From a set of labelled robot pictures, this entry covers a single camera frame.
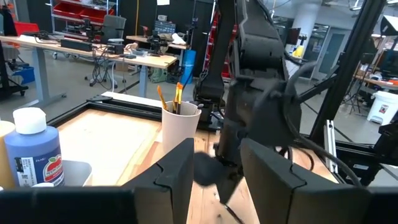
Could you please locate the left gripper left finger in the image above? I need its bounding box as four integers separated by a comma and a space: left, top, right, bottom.
123, 138, 196, 224

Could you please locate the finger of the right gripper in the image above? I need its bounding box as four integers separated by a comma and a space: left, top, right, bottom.
193, 151, 228, 187
218, 167, 246, 205

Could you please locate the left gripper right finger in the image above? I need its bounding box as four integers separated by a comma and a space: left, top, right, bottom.
240, 138, 371, 224

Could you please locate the large blue paint bottle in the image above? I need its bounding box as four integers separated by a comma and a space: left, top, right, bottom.
3, 107, 65, 187

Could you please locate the large yellow paint bottle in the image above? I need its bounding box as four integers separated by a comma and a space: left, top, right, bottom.
0, 119, 16, 189

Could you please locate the beige cup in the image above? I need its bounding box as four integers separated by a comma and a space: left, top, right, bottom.
160, 101, 202, 155

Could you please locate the blue barrel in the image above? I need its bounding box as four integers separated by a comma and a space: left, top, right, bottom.
181, 49, 197, 85

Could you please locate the white plastic bin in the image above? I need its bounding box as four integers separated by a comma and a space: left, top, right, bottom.
60, 159, 93, 187

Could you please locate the red parts shelf unit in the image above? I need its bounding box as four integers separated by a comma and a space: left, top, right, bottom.
202, 9, 239, 79

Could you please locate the white trash bin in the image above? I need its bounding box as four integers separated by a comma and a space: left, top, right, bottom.
366, 90, 398, 126

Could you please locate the long wooden workbench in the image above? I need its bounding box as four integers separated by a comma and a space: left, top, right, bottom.
0, 34, 178, 108

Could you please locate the small wooden table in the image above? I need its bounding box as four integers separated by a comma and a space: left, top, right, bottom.
126, 34, 191, 52

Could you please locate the grey office chair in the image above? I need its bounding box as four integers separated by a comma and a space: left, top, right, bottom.
85, 14, 127, 90

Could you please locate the black box on workbench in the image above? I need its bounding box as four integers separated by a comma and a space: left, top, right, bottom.
60, 39, 94, 52

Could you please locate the blue crate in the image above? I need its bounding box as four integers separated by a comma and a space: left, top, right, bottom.
12, 65, 35, 85

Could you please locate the shelf with red bins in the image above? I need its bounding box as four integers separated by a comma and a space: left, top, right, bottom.
49, 0, 119, 25

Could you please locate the red box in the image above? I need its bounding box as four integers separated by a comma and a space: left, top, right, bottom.
14, 21, 40, 37

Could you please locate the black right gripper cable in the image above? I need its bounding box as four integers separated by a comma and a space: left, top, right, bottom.
278, 60, 364, 187

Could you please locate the silver aluminium rail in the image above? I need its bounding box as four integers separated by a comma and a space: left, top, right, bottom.
323, 119, 339, 174

